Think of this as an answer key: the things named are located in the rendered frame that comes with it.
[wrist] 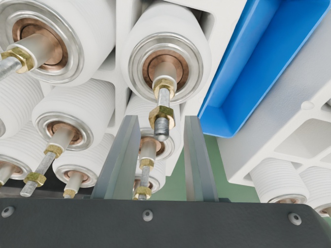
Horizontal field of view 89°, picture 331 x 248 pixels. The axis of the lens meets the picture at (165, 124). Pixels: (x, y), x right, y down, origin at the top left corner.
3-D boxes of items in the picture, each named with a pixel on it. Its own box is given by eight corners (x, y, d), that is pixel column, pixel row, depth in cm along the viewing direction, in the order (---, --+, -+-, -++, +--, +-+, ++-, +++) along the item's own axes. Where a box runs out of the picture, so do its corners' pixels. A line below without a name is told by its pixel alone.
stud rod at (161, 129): (164, 85, 17) (160, 144, 11) (157, 78, 16) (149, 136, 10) (172, 79, 16) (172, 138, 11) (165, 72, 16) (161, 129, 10)
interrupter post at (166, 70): (173, 83, 18) (173, 101, 16) (151, 78, 18) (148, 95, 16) (180, 63, 17) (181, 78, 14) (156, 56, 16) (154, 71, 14)
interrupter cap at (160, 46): (187, 107, 21) (187, 110, 20) (125, 92, 19) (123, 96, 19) (215, 44, 16) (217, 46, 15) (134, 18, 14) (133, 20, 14)
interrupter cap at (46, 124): (52, 99, 20) (49, 103, 20) (105, 134, 24) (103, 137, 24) (28, 128, 24) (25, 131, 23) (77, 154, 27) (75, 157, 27)
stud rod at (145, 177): (150, 150, 24) (144, 206, 18) (152, 155, 24) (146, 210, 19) (144, 151, 24) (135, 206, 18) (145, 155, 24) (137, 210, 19)
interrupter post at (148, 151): (156, 138, 24) (154, 157, 22) (158, 148, 26) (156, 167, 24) (140, 139, 25) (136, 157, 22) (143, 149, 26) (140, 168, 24)
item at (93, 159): (93, 127, 48) (63, 187, 35) (82, 99, 42) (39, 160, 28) (126, 127, 48) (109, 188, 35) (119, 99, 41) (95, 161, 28)
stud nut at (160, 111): (160, 128, 13) (159, 136, 12) (144, 114, 12) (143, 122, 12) (181, 115, 12) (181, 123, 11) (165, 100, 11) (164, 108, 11)
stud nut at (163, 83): (162, 100, 16) (162, 105, 15) (149, 87, 15) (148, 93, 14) (179, 88, 15) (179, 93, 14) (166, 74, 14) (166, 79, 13)
